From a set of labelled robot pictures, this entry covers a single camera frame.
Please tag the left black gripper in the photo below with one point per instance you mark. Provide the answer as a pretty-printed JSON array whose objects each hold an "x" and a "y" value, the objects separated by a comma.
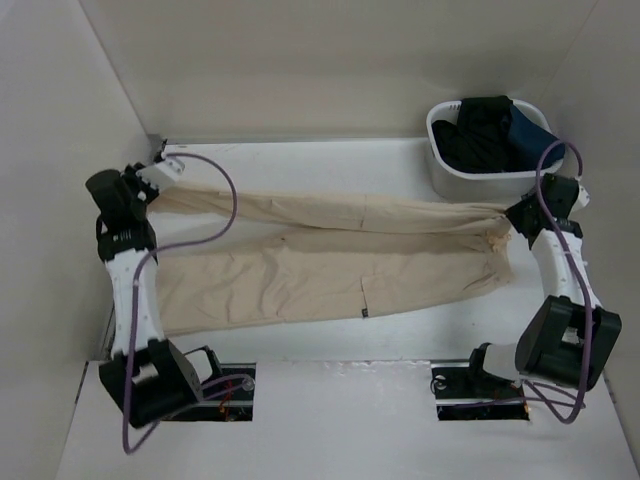
[{"x": 130, "y": 177}]

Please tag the beige trousers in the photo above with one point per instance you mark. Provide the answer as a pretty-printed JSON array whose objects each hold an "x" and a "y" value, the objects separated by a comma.
[{"x": 293, "y": 258}]

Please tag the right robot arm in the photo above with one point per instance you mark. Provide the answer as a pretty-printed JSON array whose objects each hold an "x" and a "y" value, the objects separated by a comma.
[{"x": 571, "y": 335}]

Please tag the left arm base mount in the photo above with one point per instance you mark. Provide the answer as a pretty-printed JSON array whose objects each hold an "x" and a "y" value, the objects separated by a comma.
[{"x": 224, "y": 402}]

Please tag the navy blue garment in basket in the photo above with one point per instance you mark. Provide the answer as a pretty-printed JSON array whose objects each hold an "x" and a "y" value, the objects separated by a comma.
[{"x": 526, "y": 141}]

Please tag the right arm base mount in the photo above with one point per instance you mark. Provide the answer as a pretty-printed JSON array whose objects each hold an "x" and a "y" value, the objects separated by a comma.
[{"x": 461, "y": 395}]

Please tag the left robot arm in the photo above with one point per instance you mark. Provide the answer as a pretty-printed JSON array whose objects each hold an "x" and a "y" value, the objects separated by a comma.
[{"x": 146, "y": 376}]

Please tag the black garment in basket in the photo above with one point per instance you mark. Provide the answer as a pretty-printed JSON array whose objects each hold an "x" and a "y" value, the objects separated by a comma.
[{"x": 477, "y": 142}]

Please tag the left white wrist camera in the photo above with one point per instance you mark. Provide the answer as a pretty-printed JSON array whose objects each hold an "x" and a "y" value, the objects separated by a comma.
[{"x": 162, "y": 175}]

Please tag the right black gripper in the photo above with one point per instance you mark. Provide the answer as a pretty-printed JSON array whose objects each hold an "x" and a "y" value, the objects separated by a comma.
[{"x": 514, "y": 213}]

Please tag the white laundry basket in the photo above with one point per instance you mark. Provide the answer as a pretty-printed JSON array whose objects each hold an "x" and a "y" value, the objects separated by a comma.
[{"x": 458, "y": 186}]

